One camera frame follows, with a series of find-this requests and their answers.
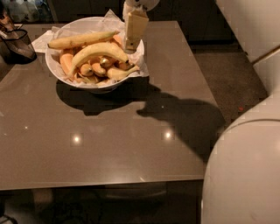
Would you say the white bowl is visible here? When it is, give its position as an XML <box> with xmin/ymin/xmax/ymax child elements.
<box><xmin>45</xmin><ymin>17</ymin><xmax>149</xmax><ymax>94</ymax></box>

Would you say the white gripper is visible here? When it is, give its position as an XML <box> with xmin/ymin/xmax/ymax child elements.
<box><xmin>122</xmin><ymin>0</ymin><xmax>160</xmax><ymax>51</ymax></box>

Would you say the orange carrot left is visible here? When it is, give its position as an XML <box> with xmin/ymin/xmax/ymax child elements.
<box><xmin>59</xmin><ymin>49</ymin><xmax>74</xmax><ymax>74</ymax></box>

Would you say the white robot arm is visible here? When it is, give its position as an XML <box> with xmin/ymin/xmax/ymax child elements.
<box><xmin>199</xmin><ymin>0</ymin><xmax>280</xmax><ymax>224</ymax></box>

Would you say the curved yellow banana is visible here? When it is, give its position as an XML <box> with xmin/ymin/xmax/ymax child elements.
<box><xmin>67</xmin><ymin>42</ymin><xmax>129</xmax><ymax>77</ymax></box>

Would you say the orange fruit top right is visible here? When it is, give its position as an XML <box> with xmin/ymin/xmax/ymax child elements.
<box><xmin>113</xmin><ymin>34</ymin><xmax>123</xmax><ymax>47</ymax></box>

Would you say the small banana lower right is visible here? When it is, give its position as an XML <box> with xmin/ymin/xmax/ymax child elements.
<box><xmin>107</xmin><ymin>66</ymin><xmax>139</xmax><ymax>81</ymax></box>

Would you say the long yellow banana top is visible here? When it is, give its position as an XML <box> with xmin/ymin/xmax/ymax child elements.
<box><xmin>47</xmin><ymin>31</ymin><xmax>118</xmax><ymax>50</ymax></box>

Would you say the white paper liner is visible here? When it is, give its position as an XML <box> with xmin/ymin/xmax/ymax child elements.
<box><xmin>31</xmin><ymin>11</ymin><xmax>149</xmax><ymax>93</ymax></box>

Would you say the dark glass container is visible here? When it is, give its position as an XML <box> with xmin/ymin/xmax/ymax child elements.
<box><xmin>0</xmin><ymin>29</ymin><xmax>37</xmax><ymax>64</ymax></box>

